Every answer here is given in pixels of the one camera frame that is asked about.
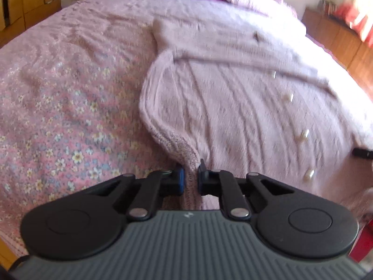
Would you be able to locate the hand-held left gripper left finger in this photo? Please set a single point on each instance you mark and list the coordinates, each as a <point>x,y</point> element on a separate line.
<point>180,180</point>

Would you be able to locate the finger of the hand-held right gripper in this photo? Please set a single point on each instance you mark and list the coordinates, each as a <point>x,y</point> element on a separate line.
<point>362,153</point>

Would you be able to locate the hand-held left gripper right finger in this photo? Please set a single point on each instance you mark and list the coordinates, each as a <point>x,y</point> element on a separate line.
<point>201,179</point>

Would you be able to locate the pink knitted cardigan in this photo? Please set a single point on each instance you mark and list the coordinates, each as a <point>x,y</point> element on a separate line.
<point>233,108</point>

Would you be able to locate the red object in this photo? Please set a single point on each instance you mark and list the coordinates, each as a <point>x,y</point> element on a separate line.
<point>362,245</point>

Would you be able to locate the wooden cabinet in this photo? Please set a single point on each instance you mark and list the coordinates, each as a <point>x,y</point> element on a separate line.
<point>341,40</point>

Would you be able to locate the pink floral bedspread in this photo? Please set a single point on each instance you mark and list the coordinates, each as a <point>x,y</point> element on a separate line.
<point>64,108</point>

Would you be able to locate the orange curtain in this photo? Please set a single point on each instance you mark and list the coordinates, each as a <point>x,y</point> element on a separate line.
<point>360,14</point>

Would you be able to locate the row of books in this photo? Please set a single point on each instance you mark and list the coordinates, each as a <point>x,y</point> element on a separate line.
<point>326,5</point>

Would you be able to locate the wooden wardrobe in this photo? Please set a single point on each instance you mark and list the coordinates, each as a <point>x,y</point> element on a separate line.
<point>20,8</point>

